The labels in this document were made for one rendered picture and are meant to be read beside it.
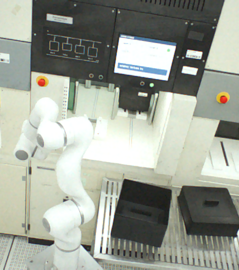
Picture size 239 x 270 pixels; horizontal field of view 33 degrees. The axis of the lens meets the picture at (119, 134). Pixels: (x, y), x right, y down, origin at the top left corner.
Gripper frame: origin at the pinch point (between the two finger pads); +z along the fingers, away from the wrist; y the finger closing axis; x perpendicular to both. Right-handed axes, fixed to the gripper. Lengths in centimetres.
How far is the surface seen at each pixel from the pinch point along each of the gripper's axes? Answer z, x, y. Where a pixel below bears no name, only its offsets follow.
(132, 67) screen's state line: 12, 31, 46
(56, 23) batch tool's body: 12.4, 48.0, 5.7
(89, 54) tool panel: 12.4, 34.8, 23.6
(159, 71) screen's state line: 12, 31, 60
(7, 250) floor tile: 4, -120, -19
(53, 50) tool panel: 12.4, 34.0, 5.2
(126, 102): 64, -21, 49
